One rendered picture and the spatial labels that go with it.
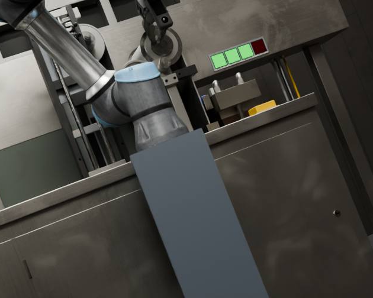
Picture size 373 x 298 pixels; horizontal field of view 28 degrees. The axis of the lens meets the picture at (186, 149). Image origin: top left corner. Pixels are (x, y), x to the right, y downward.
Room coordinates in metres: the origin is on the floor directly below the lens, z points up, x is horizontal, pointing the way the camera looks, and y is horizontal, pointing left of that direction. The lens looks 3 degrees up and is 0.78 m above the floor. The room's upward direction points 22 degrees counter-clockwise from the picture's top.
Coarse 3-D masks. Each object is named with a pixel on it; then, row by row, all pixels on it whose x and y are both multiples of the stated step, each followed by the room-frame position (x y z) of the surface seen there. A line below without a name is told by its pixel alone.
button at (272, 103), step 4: (272, 100) 2.32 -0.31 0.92; (264, 104) 2.31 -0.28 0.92; (268, 104) 2.31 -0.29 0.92; (272, 104) 2.32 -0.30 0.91; (252, 108) 2.32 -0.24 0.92; (256, 108) 2.30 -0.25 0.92; (260, 108) 2.30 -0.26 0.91; (264, 108) 2.31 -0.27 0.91; (268, 108) 2.31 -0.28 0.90; (252, 112) 2.33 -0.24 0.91; (256, 112) 2.30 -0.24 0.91
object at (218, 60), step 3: (219, 54) 2.92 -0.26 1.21; (222, 54) 2.92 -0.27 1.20; (213, 57) 2.91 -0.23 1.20; (216, 57) 2.91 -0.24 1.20; (219, 57) 2.91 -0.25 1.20; (222, 57) 2.92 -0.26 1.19; (213, 60) 2.91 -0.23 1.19; (216, 60) 2.91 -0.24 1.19; (219, 60) 2.91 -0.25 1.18; (222, 60) 2.92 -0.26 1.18; (225, 60) 2.92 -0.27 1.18; (216, 63) 2.91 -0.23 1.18; (219, 63) 2.91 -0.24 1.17; (222, 63) 2.91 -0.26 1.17; (225, 63) 2.92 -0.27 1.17; (216, 66) 2.91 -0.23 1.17; (219, 66) 2.91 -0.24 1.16
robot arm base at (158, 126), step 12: (156, 108) 1.94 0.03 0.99; (168, 108) 1.96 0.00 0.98; (132, 120) 1.98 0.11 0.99; (144, 120) 1.95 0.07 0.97; (156, 120) 1.94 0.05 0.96; (168, 120) 1.94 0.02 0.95; (180, 120) 1.97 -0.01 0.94; (144, 132) 1.95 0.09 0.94; (156, 132) 1.93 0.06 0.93; (168, 132) 1.93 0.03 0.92; (180, 132) 1.94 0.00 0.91; (144, 144) 1.94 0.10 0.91; (156, 144) 1.93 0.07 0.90
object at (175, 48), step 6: (156, 30) 2.51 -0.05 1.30; (174, 36) 2.53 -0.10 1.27; (150, 42) 2.50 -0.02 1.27; (174, 42) 2.53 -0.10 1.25; (150, 48) 2.50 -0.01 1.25; (174, 48) 2.52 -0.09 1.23; (150, 54) 2.50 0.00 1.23; (156, 54) 2.51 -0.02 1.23; (168, 54) 2.52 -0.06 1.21; (174, 54) 2.52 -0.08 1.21
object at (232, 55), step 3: (234, 48) 2.94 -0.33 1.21; (228, 51) 2.93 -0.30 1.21; (231, 51) 2.93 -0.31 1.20; (234, 51) 2.93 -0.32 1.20; (228, 54) 2.93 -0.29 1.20; (231, 54) 2.93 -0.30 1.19; (234, 54) 2.93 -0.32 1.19; (237, 54) 2.94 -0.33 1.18; (228, 57) 2.92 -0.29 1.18; (231, 57) 2.93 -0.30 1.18; (234, 57) 2.93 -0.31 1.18; (237, 57) 2.93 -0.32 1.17; (228, 60) 2.92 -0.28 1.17; (231, 60) 2.93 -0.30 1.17; (234, 60) 2.93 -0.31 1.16; (237, 60) 2.93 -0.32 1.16
